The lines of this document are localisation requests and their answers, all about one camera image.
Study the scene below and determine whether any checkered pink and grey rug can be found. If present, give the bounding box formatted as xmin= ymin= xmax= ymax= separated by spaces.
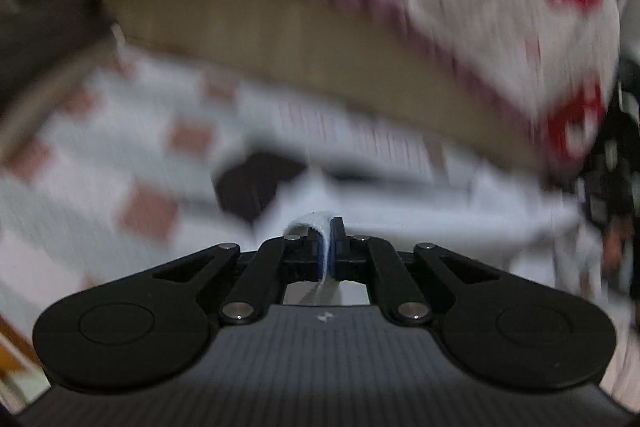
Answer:
xmin=0 ymin=37 xmax=481 ymax=413

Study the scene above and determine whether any beige bed base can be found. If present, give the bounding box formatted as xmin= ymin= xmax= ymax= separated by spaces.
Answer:
xmin=95 ymin=0 xmax=546 ymax=172

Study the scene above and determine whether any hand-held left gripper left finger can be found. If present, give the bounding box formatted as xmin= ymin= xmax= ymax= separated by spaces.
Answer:
xmin=150 ymin=227 xmax=328 ymax=325

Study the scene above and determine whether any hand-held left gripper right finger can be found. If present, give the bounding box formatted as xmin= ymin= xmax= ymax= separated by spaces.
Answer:
xmin=331 ymin=217 xmax=503 ymax=327

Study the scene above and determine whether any white t-shirt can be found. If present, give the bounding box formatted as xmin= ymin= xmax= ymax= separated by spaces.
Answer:
xmin=215 ymin=147 xmax=591 ymax=308

